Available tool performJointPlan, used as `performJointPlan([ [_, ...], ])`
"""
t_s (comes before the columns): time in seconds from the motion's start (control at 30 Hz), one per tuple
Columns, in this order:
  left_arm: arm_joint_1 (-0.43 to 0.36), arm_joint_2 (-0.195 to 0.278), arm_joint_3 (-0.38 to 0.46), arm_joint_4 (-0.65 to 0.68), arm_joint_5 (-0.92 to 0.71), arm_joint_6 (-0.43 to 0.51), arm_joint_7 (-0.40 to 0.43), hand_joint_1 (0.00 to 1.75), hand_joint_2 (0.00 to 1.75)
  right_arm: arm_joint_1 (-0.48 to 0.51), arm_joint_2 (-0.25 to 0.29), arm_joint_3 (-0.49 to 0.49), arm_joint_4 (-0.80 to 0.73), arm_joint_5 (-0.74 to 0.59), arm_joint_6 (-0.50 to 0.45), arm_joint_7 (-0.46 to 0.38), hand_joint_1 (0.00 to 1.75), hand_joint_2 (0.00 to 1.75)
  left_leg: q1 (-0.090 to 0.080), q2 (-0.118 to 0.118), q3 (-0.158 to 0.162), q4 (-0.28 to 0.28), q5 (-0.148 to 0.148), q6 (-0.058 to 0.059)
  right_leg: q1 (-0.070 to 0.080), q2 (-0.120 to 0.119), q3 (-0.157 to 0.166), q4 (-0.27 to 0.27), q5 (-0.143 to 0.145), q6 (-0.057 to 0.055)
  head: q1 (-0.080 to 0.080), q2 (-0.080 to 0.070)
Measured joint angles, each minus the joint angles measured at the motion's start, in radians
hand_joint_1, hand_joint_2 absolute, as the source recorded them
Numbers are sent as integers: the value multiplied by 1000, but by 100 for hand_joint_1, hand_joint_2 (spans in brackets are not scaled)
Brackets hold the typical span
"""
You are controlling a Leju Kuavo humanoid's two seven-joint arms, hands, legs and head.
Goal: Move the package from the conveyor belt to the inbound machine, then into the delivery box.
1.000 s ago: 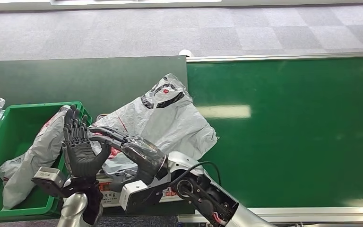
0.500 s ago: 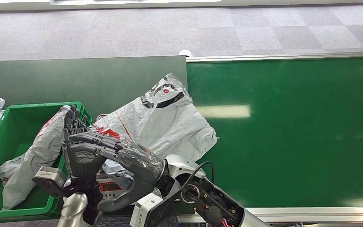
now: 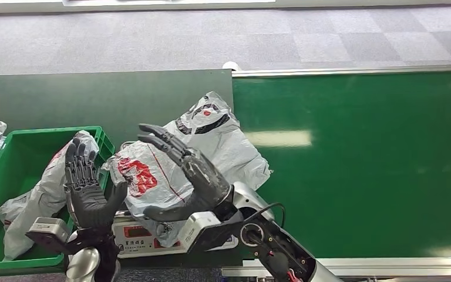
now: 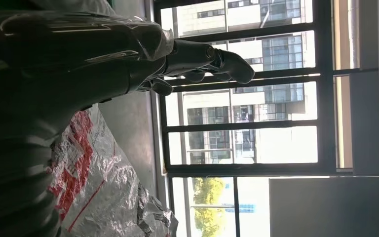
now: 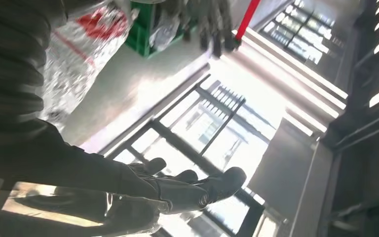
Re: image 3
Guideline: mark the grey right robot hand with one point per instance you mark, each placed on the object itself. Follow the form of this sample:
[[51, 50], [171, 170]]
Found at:
[[206, 179]]

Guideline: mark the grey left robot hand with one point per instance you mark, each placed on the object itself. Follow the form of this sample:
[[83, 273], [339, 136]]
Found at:
[[87, 202]]

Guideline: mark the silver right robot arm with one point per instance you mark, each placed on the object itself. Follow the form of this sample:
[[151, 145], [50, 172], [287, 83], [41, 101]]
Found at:
[[280, 249]]

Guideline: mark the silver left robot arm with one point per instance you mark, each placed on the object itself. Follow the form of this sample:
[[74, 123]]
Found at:
[[87, 260]]

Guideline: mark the long grey plastic package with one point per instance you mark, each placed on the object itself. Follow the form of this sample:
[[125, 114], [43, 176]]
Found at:
[[35, 210]]

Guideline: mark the white conveyor roller end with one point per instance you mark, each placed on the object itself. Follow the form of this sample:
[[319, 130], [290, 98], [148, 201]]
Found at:
[[231, 65]]

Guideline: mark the green conveyor belt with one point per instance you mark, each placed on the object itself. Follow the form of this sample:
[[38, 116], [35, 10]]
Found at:
[[365, 163]]

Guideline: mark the electronic scale with steel tray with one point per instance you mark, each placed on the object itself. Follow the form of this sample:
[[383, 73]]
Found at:
[[136, 241]]

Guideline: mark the green plastic crate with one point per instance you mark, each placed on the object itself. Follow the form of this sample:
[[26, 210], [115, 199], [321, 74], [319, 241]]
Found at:
[[11, 163]]

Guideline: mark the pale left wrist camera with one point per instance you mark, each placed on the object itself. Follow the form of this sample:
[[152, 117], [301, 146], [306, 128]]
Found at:
[[48, 229]]

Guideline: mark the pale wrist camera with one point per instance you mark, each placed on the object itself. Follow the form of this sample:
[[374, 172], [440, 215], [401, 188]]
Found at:
[[196, 231], [48, 229]]

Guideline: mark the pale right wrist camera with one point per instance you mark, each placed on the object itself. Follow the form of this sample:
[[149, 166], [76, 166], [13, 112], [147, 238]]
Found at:
[[196, 231]]

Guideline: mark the aluminium conveyor rail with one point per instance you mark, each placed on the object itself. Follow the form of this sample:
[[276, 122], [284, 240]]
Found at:
[[346, 71], [385, 266]]

